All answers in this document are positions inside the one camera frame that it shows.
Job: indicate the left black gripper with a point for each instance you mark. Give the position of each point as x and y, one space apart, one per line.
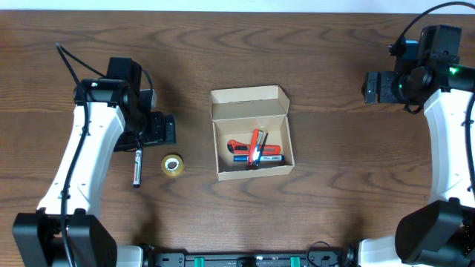
159 128

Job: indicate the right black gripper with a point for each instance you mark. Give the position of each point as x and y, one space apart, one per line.
376 87

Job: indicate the black marker pen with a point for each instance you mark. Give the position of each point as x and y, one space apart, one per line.
138 168

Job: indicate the yellow clear tape roll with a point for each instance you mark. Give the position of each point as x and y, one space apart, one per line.
172 165

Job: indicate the red utility knife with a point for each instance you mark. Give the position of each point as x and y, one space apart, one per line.
240 148

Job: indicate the red and white pliers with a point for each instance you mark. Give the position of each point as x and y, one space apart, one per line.
255 149

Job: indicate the blue marker pen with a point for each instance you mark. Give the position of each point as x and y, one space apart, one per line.
264 158

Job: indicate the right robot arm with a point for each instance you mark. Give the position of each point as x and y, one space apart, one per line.
442 232

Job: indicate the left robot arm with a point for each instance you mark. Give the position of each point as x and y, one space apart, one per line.
110 115

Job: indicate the open cardboard box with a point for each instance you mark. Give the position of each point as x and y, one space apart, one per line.
235 114

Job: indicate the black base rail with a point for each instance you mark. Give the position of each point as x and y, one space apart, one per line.
315 255

